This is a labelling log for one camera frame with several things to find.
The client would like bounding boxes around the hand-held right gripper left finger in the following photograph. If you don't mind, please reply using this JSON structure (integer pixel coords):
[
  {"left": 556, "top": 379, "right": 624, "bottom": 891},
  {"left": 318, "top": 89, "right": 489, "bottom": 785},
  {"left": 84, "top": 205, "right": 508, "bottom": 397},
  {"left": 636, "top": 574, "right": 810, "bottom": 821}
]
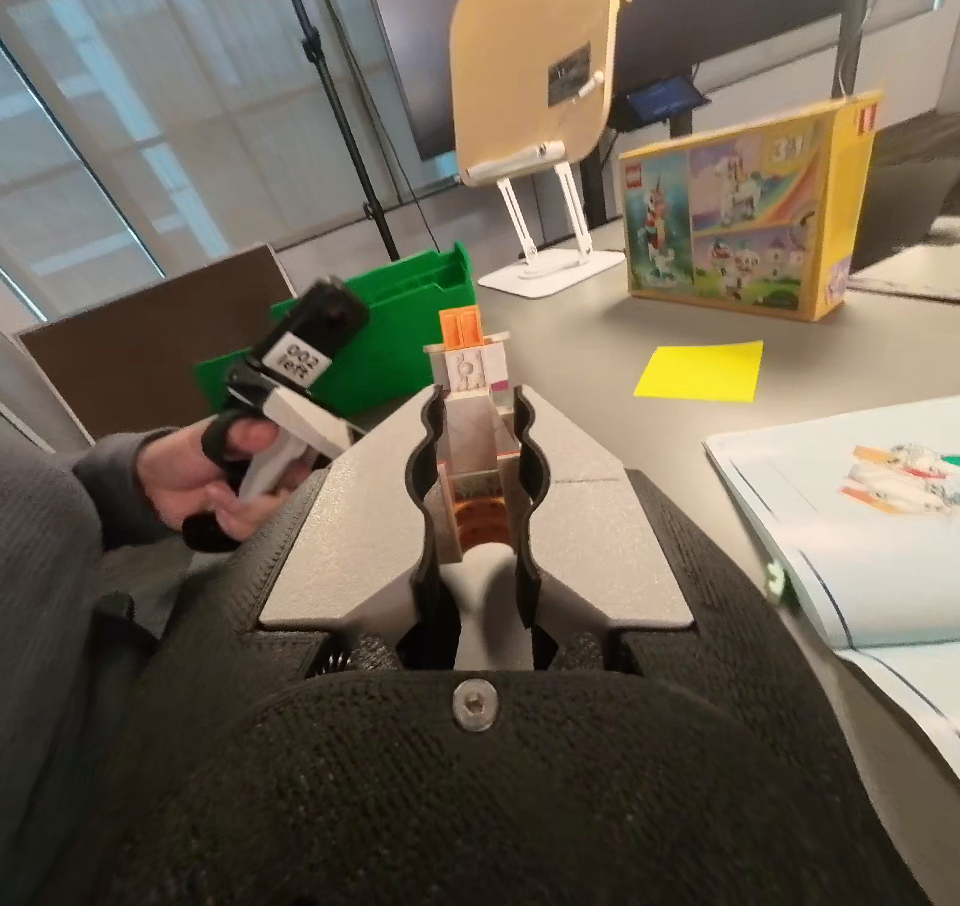
[{"left": 257, "top": 384, "right": 462, "bottom": 671}]

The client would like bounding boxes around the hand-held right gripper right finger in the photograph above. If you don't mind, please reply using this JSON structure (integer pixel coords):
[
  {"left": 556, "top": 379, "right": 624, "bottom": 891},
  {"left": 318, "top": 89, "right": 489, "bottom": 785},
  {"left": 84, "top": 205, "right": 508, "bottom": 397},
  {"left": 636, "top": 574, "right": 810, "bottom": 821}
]
[{"left": 512, "top": 384, "right": 696, "bottom": 671}]

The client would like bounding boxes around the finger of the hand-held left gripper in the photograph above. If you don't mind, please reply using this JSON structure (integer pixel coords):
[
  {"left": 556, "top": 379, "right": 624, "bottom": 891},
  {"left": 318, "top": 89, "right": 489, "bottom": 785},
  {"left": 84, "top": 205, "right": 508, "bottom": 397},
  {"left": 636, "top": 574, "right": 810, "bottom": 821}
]
[{"left": 264, "top": 383, "right": 355, "bottom": 462}]

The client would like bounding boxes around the colourful lego bird model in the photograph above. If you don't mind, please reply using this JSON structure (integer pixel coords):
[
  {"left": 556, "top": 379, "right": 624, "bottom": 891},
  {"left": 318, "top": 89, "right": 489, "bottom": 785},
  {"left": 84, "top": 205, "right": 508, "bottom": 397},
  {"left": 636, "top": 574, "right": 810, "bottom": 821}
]
[{"left": 423, "top": 306, "right": 524, "bottom": 566}]

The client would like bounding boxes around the open lego instruction booklet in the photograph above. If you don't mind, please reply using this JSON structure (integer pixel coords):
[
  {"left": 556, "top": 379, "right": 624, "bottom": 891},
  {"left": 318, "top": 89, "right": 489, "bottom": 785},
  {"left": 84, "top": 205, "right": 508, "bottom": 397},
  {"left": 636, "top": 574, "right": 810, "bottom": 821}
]
[{"left": 705, "top": 396, "right": 960, "bottom": 761}]

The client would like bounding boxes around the yellow lego box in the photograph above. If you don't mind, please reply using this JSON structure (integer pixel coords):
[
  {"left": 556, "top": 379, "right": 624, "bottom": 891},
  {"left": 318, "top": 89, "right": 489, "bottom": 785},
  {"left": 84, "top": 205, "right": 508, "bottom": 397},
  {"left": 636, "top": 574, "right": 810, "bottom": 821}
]
[{"left": 618, "top": 90, "right": 888, "bottom": 324}]

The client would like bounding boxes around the person's left hand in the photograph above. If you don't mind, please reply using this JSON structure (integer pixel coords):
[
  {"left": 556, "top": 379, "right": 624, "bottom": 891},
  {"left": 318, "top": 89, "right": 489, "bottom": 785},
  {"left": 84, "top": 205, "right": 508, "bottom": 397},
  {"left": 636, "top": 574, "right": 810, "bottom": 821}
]
[{"left": 144, "top": 417, "right": 318, "bottom": 545}]

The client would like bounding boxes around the green plastic bin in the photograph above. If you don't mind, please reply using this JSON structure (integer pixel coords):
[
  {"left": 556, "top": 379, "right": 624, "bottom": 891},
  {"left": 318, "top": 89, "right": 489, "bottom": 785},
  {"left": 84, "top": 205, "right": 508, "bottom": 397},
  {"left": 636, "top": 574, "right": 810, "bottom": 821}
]
[{"left": 193, "top": 242, "right": 479, "bottom": 420}]

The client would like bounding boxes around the brown board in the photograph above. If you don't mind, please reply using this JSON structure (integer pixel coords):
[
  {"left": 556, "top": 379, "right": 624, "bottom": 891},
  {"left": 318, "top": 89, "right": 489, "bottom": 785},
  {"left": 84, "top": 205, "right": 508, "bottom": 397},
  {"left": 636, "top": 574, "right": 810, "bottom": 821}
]
[{"left": 15, "top": 243, "right": 299, "bottom": 444}]

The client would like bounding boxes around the yellow sticky note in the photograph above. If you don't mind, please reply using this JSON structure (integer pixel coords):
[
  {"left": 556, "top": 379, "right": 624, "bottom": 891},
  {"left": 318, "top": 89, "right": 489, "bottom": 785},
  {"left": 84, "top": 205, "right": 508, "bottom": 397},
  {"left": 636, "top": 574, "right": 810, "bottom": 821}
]
[{"left": 633, "top": 341, "right": 765, "bottom": 404}]

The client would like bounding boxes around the black tripod stand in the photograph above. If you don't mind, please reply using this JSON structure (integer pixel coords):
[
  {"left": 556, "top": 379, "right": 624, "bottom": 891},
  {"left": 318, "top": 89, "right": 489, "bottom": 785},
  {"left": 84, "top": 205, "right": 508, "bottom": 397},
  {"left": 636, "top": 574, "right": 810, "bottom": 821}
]
[{"left": 270, "top": 0, "right": 404, "bottom": 264}]

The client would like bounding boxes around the glass window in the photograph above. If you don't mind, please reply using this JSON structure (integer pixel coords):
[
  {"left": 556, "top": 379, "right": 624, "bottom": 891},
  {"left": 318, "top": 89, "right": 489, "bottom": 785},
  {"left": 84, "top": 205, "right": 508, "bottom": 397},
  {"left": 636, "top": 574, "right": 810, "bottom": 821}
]
[{"left": 0, "top": 0, "right": 421, "bottom": 322}]

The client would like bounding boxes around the person's grey clothing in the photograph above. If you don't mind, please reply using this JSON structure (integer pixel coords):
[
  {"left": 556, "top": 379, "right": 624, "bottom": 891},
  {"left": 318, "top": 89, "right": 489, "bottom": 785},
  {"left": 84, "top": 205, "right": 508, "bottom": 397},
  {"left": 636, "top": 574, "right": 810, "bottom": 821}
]
[{"left": 0, "top": 426, "right": 110, "bottom": 906}]

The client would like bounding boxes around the wooden book stand white base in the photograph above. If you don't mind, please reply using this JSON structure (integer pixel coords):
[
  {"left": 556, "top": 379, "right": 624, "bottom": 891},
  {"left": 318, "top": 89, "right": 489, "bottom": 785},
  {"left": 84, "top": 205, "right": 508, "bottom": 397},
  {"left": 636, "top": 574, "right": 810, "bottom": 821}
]
[{"left": 448, "top": 0, "right": 635, "bottom": 297}]

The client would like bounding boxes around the small blue screen tablet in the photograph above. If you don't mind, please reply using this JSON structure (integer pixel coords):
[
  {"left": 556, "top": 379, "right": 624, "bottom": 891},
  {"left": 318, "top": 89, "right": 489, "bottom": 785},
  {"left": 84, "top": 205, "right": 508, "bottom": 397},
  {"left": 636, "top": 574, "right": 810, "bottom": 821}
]
[{"left": 626, "top": 75, "right": 711, "bottom": 128}]

